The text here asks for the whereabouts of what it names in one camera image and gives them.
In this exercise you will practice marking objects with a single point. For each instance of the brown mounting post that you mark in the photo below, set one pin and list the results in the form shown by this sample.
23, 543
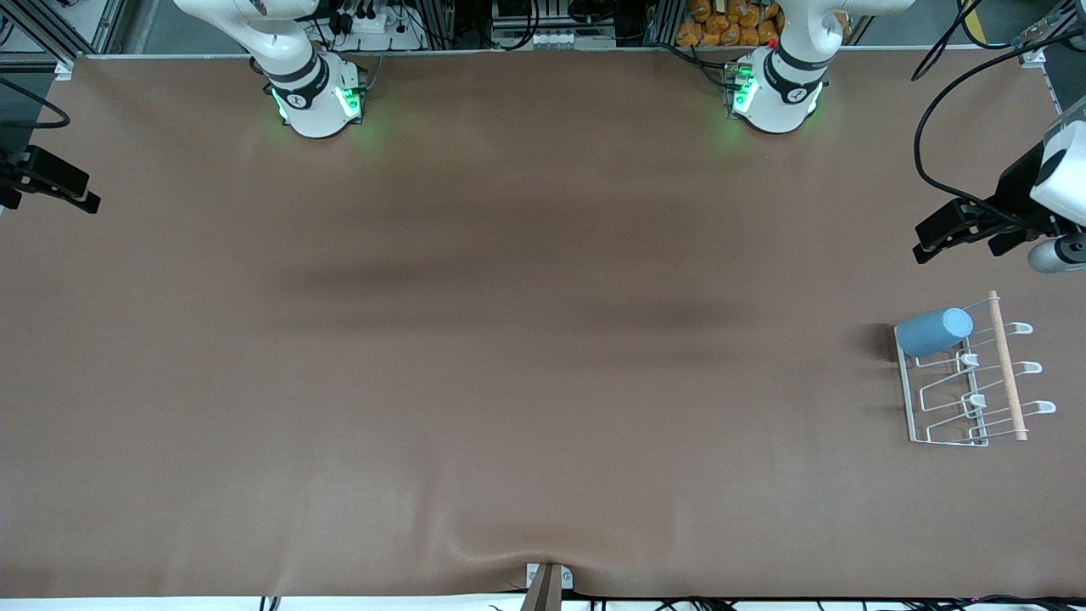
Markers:
543, 594

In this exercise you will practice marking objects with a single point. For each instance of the aluminium frame profile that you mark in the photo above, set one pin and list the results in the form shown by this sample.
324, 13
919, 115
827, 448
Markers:
51, 34
1039, 51

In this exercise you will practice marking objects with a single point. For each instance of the grey metal bracket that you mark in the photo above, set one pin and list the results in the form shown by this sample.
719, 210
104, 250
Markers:
532, 577

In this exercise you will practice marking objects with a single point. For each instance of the white connector strip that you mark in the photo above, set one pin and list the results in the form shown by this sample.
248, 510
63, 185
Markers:
556, 38

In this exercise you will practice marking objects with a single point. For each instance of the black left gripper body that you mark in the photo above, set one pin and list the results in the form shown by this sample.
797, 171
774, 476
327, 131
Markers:
1016, 192

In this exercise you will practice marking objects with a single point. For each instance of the blue plastic cup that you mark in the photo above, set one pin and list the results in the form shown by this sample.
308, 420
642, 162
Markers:
933, 333

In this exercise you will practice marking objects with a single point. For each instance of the brown table mat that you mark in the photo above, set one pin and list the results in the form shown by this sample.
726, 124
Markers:
543, 382

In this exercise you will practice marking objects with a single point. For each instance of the pile of orange packets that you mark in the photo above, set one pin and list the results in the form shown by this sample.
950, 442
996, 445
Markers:
721, 25

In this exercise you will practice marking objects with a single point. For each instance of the white power strip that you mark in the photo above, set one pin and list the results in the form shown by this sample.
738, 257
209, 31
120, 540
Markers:
373, 24

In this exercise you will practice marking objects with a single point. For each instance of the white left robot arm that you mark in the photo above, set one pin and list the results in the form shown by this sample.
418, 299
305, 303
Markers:
776, 93

